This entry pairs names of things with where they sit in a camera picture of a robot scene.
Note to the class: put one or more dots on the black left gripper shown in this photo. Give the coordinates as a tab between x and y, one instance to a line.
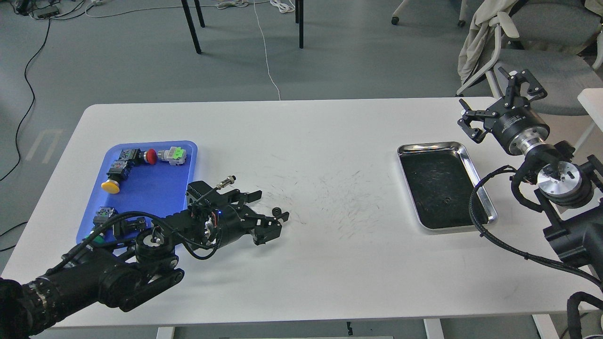
227	217

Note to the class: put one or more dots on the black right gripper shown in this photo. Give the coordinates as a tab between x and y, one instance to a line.
518	124

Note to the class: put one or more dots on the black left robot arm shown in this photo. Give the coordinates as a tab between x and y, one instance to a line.
130	258

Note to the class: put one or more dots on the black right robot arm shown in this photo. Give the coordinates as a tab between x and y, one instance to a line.
547	178

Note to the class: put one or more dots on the grey office chair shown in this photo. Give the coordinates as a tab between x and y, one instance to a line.
559	41

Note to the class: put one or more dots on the metal tray with black mat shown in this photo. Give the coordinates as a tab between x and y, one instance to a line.
440	178

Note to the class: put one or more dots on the blue plastic tray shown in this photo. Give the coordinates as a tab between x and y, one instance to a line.
158	189

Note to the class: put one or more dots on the beige jacket on chair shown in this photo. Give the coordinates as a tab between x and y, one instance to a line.
474	43

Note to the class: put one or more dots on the grey green switch module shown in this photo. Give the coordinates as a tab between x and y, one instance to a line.
174	156

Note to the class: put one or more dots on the red push button switch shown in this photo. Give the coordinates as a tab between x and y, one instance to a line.
138	156

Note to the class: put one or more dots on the yellow push button switch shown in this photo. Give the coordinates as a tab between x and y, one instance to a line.
118	172

